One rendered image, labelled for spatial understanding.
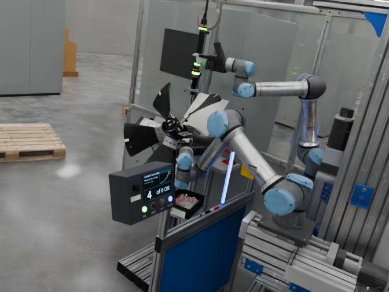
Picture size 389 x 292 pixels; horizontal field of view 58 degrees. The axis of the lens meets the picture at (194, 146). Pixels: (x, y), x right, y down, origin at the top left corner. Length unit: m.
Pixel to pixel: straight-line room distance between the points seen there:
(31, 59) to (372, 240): 6.77
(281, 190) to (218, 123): 0.39
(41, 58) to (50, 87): 0.59
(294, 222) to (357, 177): 0.34
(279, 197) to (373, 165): 0.46
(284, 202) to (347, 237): 0.48
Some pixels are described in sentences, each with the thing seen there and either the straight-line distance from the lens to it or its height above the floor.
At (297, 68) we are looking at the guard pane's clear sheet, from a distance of 2.56.
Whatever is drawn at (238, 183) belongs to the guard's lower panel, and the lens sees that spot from 2.88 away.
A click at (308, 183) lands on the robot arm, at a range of 1.59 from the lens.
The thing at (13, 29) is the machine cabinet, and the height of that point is 1.23.
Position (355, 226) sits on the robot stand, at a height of 1.08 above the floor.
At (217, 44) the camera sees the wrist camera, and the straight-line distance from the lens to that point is 2.02.
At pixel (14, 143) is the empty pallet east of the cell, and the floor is 0.14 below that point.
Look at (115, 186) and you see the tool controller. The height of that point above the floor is 1.20.
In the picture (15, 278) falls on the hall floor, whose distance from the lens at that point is 2.86.
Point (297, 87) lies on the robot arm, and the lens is 1.91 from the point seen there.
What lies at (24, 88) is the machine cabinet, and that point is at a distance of 7.63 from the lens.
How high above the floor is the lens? 1.81
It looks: 19 degrees down
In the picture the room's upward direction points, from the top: 10 degrees clockwise
